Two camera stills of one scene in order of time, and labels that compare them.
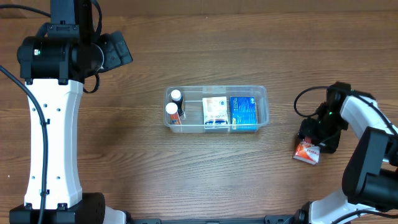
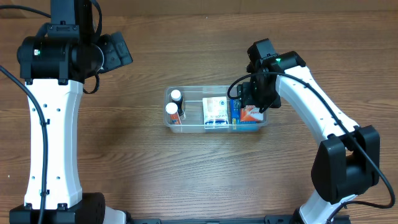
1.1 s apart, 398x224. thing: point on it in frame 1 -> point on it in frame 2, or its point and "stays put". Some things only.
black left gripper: [117, 49] stays put
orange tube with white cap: [171, 109] stays put
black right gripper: [307, 130] -> [244, 90]
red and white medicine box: [307, 152] -> [251, 114]
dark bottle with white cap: [177, 98] stays put
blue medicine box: [243, 113] stays put
